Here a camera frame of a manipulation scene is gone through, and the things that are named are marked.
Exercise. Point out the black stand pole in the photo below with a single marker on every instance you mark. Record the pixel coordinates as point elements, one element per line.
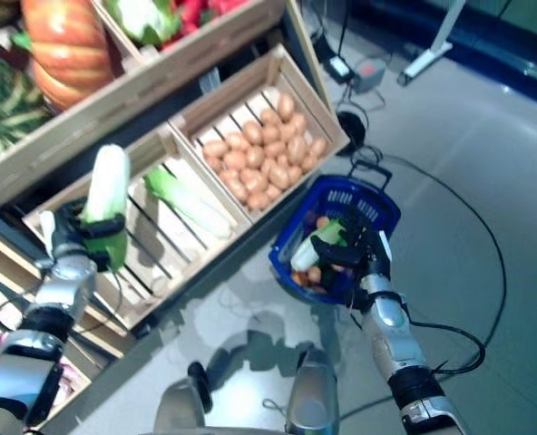
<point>344,27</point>

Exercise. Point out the brown potato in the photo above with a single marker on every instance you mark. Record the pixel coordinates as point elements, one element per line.
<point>258,199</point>
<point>318,146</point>
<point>237,141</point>
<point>298,122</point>
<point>234,159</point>
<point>278,174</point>
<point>270,117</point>
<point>252,132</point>
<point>286,105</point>
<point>255,156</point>
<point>297,147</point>
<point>215,148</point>

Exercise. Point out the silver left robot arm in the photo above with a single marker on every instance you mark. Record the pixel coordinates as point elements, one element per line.
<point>64,281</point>

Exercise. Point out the purple vegetable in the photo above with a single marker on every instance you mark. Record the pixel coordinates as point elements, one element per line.
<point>311,218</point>

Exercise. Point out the black round stand base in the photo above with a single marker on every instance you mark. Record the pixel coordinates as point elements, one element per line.
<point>352,129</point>

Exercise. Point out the wooden potato crate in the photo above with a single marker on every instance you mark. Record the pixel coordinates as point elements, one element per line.
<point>314,103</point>

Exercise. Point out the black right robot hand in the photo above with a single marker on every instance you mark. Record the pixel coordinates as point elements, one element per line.
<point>368,254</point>

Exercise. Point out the white table leg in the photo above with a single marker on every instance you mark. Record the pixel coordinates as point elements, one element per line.
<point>427,59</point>

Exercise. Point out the robot left leg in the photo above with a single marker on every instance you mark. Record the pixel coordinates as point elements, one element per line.
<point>182,403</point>

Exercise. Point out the large wooden display crate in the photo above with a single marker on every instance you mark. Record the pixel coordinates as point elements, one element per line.
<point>114,104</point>

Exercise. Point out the black power adapter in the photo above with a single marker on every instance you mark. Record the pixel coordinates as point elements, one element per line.
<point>339,68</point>

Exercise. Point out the napa cabbage white green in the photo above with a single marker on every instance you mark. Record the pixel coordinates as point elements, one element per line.
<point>107,181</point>
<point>307,254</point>
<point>187,204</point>

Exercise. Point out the red chili peppers heap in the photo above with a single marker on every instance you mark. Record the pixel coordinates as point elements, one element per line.
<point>205,16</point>

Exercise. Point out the wooden cabbage crate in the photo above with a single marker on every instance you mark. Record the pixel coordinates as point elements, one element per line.
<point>191,273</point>

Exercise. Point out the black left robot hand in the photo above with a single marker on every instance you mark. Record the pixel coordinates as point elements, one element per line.
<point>69,231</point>

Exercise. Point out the leafy white green cabbage head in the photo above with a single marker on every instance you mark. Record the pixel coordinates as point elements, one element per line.
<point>141,18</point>

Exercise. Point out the orange pumpkin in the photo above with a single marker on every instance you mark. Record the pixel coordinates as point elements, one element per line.
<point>64,50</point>

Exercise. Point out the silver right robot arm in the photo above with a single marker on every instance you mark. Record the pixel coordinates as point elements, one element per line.
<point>391,317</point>

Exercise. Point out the blue plastic shopping basket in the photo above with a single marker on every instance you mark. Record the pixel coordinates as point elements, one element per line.
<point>368,201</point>

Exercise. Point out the grey device with red top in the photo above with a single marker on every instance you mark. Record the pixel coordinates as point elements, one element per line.
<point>368,77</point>

